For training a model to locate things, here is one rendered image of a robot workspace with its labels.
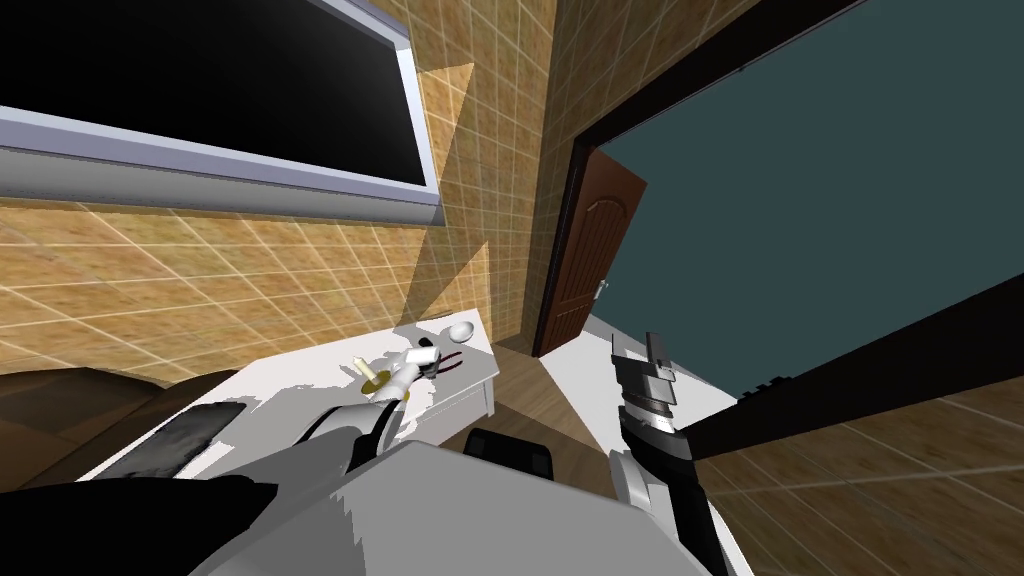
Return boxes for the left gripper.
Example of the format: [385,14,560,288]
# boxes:
[405,343,442,382]

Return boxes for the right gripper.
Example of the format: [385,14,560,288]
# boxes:
[610,330,681,435]

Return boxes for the yellow plate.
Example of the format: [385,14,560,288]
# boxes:
[359,369,412,403]

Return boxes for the white table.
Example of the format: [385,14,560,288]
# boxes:
[75,309,502,483]

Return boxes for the brown wooden door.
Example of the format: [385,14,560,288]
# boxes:
[535,147,649,358]

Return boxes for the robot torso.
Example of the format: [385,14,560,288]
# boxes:
[187,427,717,576]

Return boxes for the dark grey flat slab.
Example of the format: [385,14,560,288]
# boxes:
[118,400,249,482]

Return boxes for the brown sofa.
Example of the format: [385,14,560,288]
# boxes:
[0,366,243,494]

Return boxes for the window with pale frame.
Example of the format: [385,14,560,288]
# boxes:
[0,0,446,227]

